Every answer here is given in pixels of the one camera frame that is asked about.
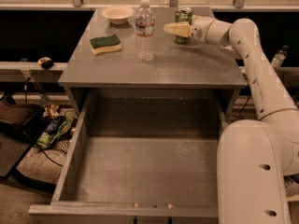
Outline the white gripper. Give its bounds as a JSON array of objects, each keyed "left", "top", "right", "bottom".
[{"left": 164, "top": 15, "right": 216, "bottom": 43}]

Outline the green soda can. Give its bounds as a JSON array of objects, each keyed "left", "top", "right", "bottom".
[{"left": 174, "top": 7, "right": 192, "bottom": 44}]

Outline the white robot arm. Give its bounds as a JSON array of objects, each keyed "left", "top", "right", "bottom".
[{"left": 164, "top": 16, "right": 299, "bottom": 224}]

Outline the open grey top drawer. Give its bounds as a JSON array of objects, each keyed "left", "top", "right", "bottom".
[{"left": 29, "top": 91, "right": 224, "bottom": 224}]

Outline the grey cabinet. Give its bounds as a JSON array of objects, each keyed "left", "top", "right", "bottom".
[{"left": 59, "top": 7, "right": 246, "bottom": 110}]

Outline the clear plastic water bottle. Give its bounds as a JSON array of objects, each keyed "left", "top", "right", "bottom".
[{"left": 135, "top": 0, "right": 155, "bottom": 62}]

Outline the beige paper bowl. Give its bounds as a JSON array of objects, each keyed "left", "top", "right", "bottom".
[{"left": 102, "top": 6, "right": 134, "bottom": 25}]

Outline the green and yellow sponge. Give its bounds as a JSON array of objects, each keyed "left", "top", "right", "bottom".
[{"left": 90, "top": 35, "right": 122, "bottom": 56}]

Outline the black yellow tape measure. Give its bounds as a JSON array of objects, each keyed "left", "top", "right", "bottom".
[{"left": 38, "top": 57, "right": 54, "bottom": 70}]

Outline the crumpled snack wrapper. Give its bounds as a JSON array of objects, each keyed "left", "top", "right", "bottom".
[{"left": 45, "top": 104, "right": 59, "bottom": 118}]

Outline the green snack bag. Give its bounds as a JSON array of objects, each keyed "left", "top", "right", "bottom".
[{"left": 36, "top": 110, "right": 77, "bottom": 149}]

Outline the dark chair at left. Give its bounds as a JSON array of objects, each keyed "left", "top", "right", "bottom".
[{"left": 0, "top": 93, "right": 55, "bottom": 194}]

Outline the black cable on floor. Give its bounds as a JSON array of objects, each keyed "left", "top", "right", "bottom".
[{"left": 237, "top": 94, "right": 252, "bottom": 120}]

